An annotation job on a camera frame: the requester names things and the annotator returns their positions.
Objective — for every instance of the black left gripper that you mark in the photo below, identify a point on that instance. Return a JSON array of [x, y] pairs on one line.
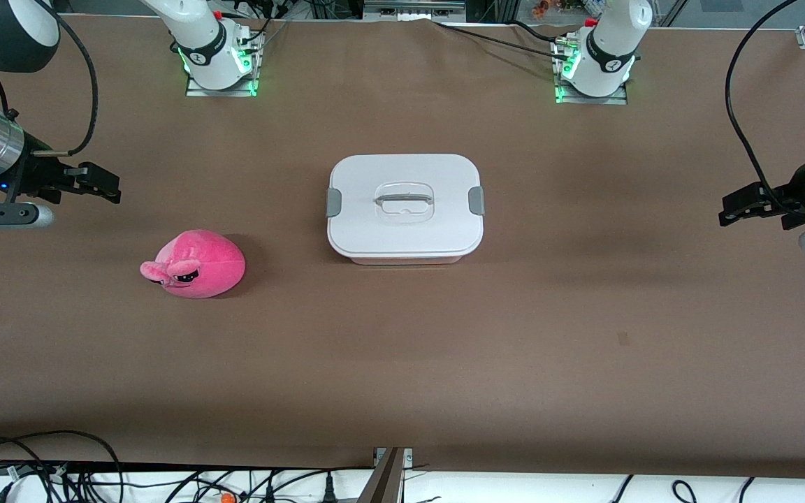
[[791, 196]]

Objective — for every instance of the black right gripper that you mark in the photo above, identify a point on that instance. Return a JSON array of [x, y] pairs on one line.
[[33, 177]]

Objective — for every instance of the pink plush toy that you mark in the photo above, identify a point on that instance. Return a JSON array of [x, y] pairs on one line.
[[207, 265]]

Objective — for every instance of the white box lid grey latches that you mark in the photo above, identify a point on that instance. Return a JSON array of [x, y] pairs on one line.
[[402, 234]]

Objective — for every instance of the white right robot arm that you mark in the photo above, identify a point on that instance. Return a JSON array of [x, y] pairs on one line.
[[189, 17]]

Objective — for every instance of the pale plastic box base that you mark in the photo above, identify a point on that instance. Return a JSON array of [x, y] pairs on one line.
[[402, 260]]

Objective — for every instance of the orange background figure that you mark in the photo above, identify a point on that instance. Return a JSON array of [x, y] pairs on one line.
[[541, 7]]

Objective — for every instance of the brown table cover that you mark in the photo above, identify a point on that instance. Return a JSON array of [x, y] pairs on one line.
[[402, 363]]

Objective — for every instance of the grey metal rack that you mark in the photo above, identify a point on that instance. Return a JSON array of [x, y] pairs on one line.
[[413, 8]]

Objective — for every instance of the black power plug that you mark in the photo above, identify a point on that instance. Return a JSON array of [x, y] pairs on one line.
[[330, 489]]

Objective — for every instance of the aluminium table edge profile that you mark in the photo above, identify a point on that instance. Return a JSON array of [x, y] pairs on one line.
[[385, 482]]

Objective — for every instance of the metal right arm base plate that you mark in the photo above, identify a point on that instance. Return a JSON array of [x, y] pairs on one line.
[[196, 91]]

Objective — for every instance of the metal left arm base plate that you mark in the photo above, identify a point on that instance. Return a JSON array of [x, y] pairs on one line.
[[619, 100]]

